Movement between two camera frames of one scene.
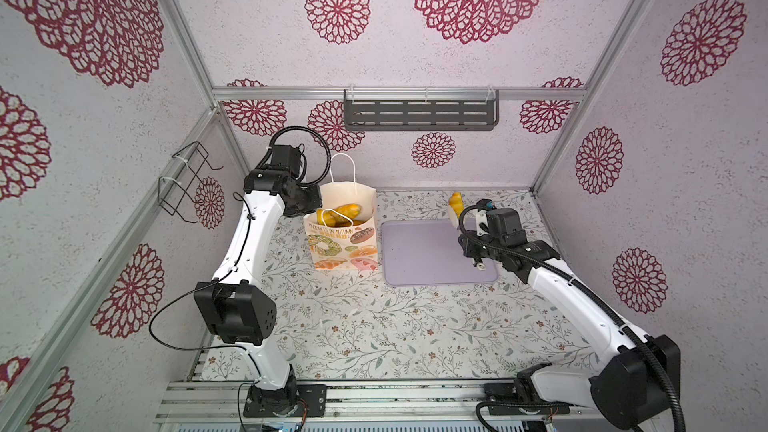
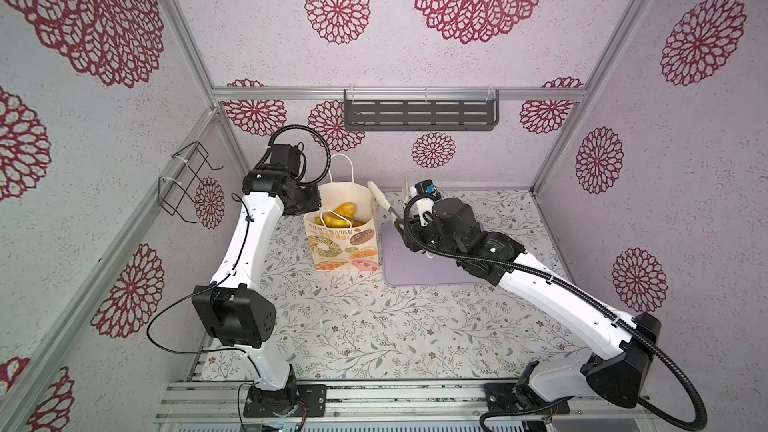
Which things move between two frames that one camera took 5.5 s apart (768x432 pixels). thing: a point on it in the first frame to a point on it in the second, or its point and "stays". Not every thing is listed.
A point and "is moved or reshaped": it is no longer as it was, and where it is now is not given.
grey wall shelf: x=421 y=115 stays
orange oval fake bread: x=456 y=203 is moved or reshaped
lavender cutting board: x=427 y=252 stays
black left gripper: x=316 y=202 stays
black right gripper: x=467 y=247 to x=415 y=226
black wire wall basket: x=177 y=192 stays
